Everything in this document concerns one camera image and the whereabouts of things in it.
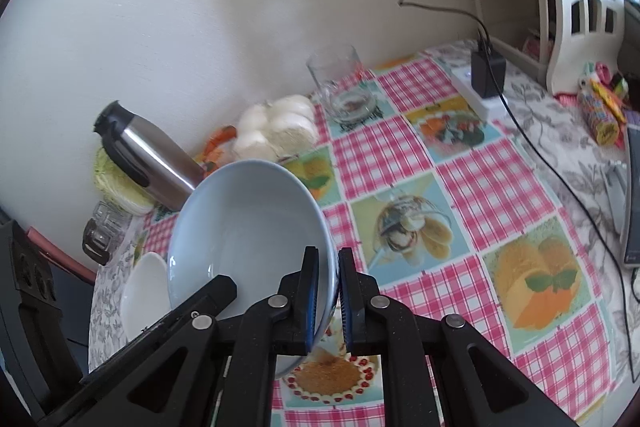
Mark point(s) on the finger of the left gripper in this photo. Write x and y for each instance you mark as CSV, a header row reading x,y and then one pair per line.
x,y
184,346

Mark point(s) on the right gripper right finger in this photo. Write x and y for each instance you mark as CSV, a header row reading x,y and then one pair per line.
x,y
436,372

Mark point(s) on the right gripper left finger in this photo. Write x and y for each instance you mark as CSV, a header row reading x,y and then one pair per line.
x,y
282,324

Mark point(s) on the small white bowl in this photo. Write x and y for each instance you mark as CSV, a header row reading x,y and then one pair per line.
x,y
145,297

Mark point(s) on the light blue bowl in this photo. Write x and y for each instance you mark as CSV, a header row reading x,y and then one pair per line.
x,y
252,221

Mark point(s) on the grey floral towel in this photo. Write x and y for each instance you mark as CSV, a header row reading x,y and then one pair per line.
x,y
106,332

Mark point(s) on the upturned clear glass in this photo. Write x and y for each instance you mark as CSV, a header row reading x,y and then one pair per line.
x,y
109,216

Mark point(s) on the stainless steel thermos jug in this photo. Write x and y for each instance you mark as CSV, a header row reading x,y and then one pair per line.
x,y
148,156

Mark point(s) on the orange snack packet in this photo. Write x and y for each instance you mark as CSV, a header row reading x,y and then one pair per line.
x,y
215,147

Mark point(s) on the napa cabbage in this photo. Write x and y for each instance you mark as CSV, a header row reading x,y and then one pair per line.
x,y
117,188

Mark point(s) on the bag of steamed buns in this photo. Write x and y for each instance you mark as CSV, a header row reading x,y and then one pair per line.
x,y
275,130

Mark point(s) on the clear glass mug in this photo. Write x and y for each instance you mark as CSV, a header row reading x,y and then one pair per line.
x,y
340,79

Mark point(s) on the white power strip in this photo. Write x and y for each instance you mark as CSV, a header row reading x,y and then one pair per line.
x,y
488,109

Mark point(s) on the white smartphone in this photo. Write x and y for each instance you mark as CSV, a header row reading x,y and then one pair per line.
x,y
631,227

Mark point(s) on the colourful candy roll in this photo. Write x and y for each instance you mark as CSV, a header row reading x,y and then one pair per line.
x,y
601,111

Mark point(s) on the black power adapter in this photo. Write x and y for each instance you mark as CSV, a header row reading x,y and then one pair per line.
x,y
488,70

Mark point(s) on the glass teapot black handle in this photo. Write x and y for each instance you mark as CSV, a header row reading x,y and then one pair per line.
x,y
99,242

